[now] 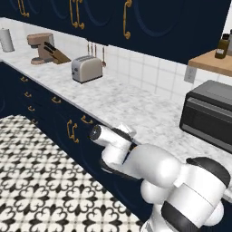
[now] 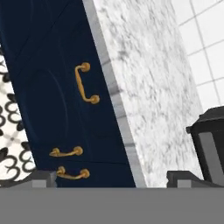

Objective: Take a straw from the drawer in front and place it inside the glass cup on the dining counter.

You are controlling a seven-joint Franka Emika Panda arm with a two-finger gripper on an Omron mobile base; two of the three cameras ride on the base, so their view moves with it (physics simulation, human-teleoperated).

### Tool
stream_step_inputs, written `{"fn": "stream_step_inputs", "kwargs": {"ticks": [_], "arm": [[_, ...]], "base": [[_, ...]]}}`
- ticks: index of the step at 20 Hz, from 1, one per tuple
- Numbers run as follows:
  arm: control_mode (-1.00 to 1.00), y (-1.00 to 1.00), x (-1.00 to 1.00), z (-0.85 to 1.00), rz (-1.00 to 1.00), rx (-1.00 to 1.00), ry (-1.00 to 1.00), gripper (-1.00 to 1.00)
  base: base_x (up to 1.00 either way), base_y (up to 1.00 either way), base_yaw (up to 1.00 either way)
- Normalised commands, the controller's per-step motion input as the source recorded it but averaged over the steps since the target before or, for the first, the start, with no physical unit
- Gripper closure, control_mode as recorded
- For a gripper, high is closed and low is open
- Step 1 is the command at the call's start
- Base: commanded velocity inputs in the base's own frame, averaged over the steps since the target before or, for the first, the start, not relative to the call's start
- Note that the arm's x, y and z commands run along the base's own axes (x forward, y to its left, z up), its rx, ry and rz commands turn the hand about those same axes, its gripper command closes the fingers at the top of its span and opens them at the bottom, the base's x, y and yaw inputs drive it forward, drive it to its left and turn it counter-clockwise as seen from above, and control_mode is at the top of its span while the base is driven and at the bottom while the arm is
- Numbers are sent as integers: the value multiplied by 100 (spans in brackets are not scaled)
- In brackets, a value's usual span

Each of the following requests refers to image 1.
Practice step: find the navy wall cupboard door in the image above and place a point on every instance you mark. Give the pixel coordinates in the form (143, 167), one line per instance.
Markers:
(102, 21)
(175, 27)
(9, 9)
(48, 15)

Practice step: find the white wall socket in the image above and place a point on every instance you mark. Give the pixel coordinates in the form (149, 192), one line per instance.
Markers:
(190, 74)

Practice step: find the olive green bottle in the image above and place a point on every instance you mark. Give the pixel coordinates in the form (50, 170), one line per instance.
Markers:
(222, 48)

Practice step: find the white paper towel roll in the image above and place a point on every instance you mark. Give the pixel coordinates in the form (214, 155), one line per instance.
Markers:
(6, 40)

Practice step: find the navy base cupboard door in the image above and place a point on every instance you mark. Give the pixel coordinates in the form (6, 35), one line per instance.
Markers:
(56, 130)
(6, 87)
(87, 151)

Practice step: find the grey bottle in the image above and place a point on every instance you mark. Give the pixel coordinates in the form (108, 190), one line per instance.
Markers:
(230, 42)

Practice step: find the hanging metal utensil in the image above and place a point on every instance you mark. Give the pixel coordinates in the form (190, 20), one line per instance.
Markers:
(88, 49)
(95, 50)
(91, 50)

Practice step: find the wooden knife block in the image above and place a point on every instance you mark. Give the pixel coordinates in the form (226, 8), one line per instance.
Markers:
(59, 56)

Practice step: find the hanging metal spoon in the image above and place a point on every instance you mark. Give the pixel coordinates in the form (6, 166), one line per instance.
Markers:
(104, 62)

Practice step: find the black microwave oven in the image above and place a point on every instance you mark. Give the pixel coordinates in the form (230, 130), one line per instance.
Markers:
(208, 117)

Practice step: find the silver toaster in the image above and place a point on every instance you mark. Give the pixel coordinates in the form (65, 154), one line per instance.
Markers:
(87, 69)

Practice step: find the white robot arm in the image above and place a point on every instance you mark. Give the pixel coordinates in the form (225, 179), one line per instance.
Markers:
(157, 166)

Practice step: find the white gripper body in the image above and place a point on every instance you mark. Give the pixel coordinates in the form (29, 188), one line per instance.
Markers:
(127, 129)

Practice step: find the navy drawer front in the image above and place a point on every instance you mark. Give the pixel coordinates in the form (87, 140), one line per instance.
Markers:
(65, 104)
(39, 110)
(33, 81)
(77, 116)
(42, 125)
(36, 96)

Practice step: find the wooden wall shelf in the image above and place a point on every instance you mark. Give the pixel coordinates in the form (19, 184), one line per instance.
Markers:
(208, 62)

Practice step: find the beige stand mixer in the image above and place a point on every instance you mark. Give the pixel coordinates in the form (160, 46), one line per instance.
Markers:
(37, 40)

